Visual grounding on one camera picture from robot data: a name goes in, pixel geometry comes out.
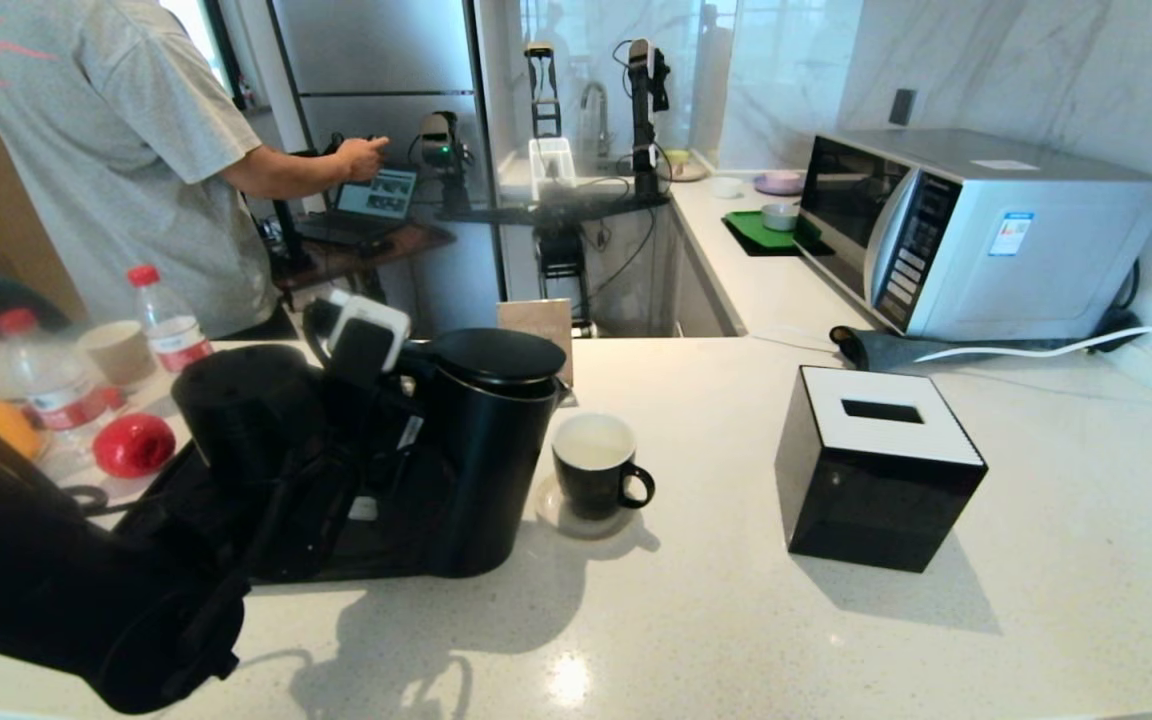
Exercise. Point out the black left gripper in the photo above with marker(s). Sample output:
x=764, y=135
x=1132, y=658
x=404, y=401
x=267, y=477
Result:
x=361, y=460

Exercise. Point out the black electric kettle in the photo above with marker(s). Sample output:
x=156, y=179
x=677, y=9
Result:
x=496, y=460

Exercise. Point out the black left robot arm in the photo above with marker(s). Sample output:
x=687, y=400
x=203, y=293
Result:
x=86, y=570

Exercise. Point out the person's right forearm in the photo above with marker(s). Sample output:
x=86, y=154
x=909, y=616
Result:
x=286, y=175

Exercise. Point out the person's right hand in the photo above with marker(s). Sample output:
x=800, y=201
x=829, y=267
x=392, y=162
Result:
x=364, y=158

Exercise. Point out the black serving tray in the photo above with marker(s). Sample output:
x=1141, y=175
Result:
x=356, y=565

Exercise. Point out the QR code sign stand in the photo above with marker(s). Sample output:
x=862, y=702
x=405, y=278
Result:
x=536, y=320

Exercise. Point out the black mug white inside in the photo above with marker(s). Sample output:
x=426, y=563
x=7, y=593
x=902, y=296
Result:
x=591, y=485

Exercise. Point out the black computer mouse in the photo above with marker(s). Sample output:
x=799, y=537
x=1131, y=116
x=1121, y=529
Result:
x=376, y=247

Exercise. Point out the wooden desk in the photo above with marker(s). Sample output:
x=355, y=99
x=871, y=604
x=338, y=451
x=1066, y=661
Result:
x=406, y=243

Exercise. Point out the white saucer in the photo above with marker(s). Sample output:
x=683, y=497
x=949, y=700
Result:
x=576, y=528

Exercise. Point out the black laptop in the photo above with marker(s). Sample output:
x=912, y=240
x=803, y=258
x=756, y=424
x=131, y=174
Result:
x=376, y=200

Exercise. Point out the water bottle red cap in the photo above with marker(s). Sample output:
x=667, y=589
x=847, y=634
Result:
x=51, y=375
x=171, y=325

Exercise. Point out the red toy apple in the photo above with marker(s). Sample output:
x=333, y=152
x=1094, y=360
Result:
x=134, y=446

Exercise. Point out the white dish rack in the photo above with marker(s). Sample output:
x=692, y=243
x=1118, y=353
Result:
x=553, y=163

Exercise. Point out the brown paper cup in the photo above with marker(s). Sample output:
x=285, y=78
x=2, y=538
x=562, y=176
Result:
x=118, y=352

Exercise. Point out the chrome kitchen faucet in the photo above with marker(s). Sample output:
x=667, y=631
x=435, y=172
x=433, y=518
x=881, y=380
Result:
x=596, y=118

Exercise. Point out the grey refrigerator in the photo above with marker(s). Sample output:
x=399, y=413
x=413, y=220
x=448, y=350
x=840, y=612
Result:
x=406, y=60

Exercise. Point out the beige round dish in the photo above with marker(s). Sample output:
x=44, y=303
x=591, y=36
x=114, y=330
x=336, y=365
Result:
x=688, y=168

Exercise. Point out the person in grey t-shirt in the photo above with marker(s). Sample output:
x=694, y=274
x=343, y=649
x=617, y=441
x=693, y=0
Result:
x=126, y=170

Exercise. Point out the green tray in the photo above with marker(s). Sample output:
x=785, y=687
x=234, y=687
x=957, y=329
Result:
x=751, y=232

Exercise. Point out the small white bowl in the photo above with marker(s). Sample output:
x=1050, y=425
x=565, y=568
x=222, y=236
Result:
x=725, y=187

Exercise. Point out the orange toy fruit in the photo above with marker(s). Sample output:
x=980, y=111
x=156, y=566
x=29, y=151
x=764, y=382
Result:
x=6, y=430

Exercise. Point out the small grey bowl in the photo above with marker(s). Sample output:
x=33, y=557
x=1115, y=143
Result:
x=779, y=218

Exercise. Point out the window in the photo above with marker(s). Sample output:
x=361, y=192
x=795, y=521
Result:
x=216, y=50

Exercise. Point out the purple plate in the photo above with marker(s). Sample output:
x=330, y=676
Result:
x=778, y=184

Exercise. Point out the black tissue box white lid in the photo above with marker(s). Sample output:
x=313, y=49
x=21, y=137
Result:
x=866, y=500

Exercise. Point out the silver microwave oven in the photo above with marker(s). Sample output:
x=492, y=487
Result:
x=1036, y=255

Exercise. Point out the tall black frame stand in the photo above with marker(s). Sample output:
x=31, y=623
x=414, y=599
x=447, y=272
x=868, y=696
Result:
x=543, y=98

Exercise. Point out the dark wall socket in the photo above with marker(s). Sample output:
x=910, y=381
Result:
x=902, y=108

